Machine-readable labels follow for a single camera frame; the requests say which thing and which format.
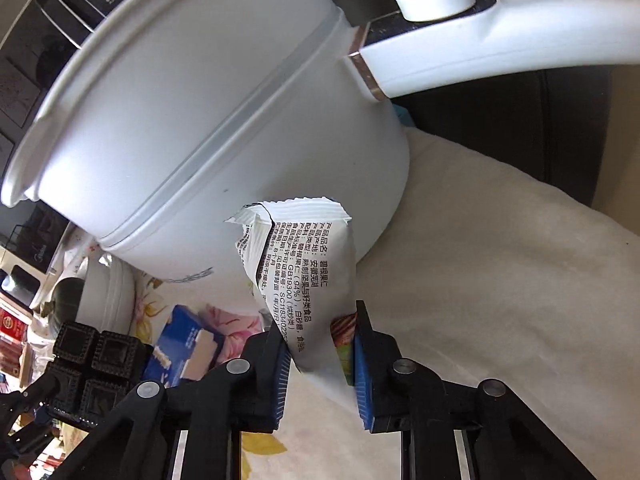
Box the floral white tablecloth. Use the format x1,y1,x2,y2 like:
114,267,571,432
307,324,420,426
49,127,640,480

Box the white snack wrapper with text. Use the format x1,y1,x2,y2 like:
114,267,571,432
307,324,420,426
227,197,357,412

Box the blue white tissue pack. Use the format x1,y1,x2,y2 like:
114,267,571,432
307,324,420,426
142,306,224,388

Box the black plastic compartment tray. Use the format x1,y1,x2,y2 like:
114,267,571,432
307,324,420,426
46,322,153,431

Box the white electric cooking pot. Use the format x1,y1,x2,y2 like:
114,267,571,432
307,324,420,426
1,0,639,310

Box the stacked white bowls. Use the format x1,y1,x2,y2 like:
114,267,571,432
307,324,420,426
75,254,136,335

